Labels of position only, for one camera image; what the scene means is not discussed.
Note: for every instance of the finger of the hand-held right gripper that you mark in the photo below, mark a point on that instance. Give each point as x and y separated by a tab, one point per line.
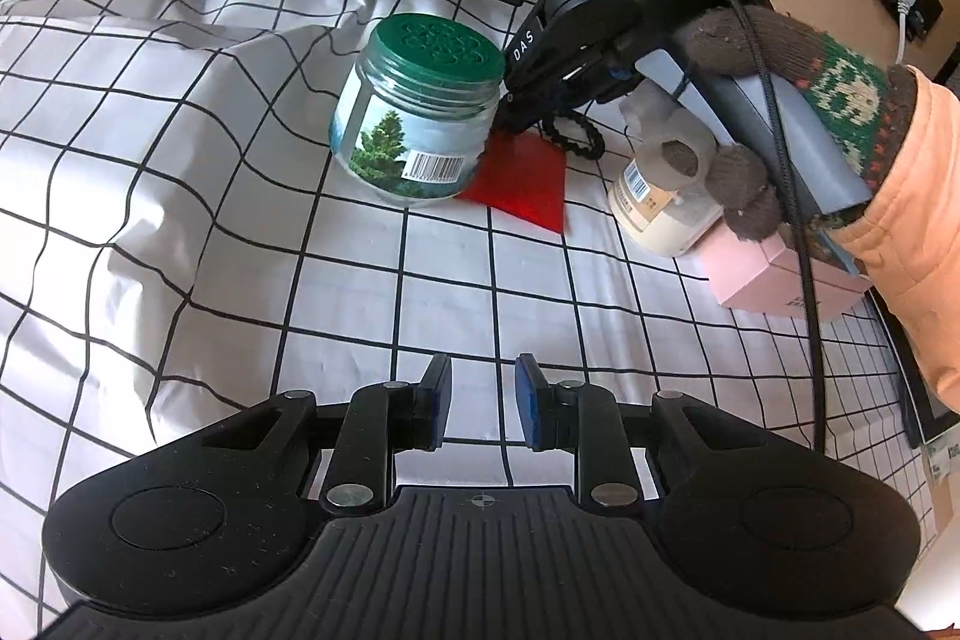
547	111
551	74

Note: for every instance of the white black checked cloth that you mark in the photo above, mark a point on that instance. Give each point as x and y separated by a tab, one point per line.
225	197

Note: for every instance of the clear plastic powder jar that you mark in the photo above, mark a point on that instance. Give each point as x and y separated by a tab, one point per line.
660	212

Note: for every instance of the green lid glass jar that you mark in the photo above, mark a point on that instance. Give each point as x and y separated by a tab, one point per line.
412	115

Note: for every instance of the person's right hand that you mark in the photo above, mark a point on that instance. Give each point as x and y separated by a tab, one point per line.
750	44

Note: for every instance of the pink cardboard box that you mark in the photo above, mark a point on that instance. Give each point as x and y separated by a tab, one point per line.
757	276

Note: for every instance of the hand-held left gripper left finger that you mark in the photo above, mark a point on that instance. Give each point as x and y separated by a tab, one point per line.
435	401

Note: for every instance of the person's right forearm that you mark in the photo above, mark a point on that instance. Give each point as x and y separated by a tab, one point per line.
922	220

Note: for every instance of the red card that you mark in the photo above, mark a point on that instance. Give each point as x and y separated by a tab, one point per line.
521	179

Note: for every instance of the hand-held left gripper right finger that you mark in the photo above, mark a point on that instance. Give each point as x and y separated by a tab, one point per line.
529	404

